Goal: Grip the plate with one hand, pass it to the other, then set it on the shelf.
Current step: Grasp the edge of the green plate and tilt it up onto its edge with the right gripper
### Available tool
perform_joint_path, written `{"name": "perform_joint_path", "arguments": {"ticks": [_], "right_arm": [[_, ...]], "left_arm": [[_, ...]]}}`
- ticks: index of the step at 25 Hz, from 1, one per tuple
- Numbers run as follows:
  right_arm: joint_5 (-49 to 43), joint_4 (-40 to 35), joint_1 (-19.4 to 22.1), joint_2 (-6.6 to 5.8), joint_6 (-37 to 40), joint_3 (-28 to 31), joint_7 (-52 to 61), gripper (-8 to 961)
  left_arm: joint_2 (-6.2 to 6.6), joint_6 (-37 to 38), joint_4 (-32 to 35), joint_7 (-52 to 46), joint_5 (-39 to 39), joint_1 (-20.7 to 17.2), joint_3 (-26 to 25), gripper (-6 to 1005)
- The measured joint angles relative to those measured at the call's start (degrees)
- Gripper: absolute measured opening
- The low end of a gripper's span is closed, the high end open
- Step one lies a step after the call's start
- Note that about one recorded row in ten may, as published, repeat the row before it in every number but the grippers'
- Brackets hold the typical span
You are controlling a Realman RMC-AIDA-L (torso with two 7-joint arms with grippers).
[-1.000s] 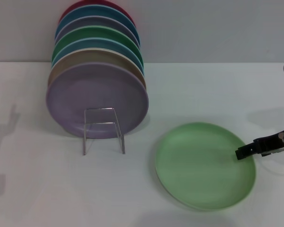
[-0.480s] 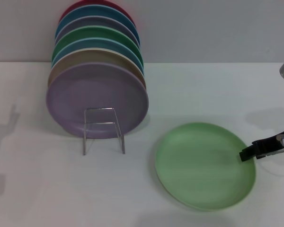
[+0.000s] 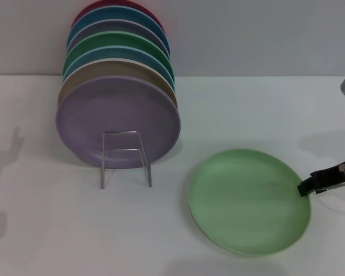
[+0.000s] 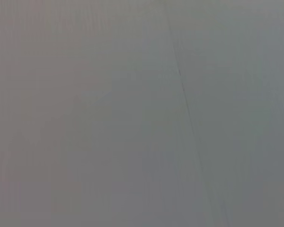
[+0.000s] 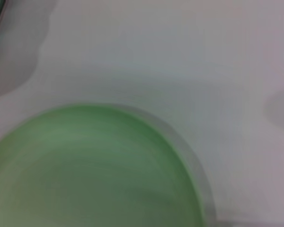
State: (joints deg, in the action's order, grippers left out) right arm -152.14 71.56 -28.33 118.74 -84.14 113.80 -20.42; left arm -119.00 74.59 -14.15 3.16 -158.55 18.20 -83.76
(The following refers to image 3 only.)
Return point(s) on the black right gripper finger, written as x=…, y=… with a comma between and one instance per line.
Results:
x=325, y=174
x=337, y=185

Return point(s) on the light green plate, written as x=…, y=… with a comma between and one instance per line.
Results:
x=247, y=201

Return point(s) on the lavender purple plate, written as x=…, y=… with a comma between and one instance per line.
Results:
x=118, y=109

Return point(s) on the light blue plate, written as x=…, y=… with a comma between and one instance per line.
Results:
x=118, y=53

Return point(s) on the beige plate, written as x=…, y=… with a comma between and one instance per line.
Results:
x=109, y=69

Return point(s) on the dark green plate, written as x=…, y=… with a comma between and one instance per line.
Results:
x=118, y=40

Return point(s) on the grey lavender plate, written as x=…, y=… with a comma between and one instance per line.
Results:
x=118, y=27

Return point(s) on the teal plate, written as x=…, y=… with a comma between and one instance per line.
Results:
x=118, y=14

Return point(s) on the red plate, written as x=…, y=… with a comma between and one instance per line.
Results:
x=83, y=11

